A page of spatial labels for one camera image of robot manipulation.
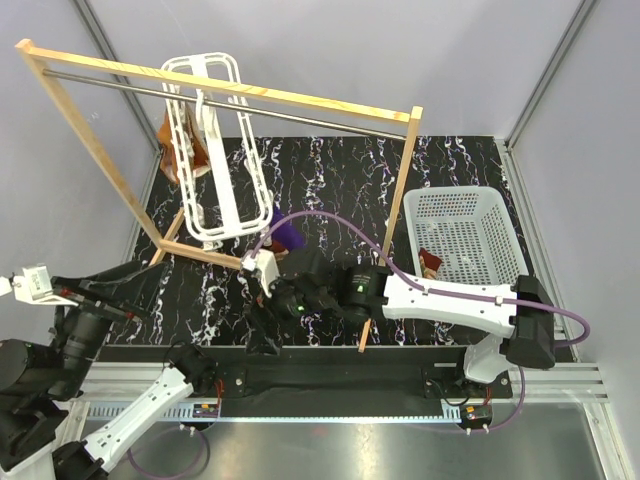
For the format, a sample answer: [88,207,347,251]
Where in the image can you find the wooden hanging rack frame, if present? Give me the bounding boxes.
[14,38,424,354]

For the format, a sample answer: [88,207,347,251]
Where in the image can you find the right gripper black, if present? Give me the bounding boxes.
[243,266,334,357]

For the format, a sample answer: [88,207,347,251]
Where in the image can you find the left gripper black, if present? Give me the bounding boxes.
[49,258,170,396]

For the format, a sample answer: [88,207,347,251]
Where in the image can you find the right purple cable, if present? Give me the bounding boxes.
[247,209,591,436]

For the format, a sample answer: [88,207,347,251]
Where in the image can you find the striped sock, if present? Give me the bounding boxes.
[418,248,442,280]
[267,239,289,261]

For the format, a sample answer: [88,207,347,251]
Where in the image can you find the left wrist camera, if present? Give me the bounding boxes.
[1,265,56,305]

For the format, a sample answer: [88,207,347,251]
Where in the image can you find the orange sock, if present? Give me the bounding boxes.
[156,108,211,184]

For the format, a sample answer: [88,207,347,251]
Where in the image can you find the purple sock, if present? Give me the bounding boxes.
[266,222,306,252]

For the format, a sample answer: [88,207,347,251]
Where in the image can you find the white plastic basket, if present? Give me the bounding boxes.
[403,186,529,285]

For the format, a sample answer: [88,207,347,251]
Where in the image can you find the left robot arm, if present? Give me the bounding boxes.
[1,261,217,479]

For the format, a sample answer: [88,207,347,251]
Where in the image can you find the steel rack rod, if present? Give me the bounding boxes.
[44,68,406,141]

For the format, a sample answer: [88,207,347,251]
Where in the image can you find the white plastic clip hanger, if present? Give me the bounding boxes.
[159,51,275,251]

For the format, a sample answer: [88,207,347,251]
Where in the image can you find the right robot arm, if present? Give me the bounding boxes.
[241,249,556,397]

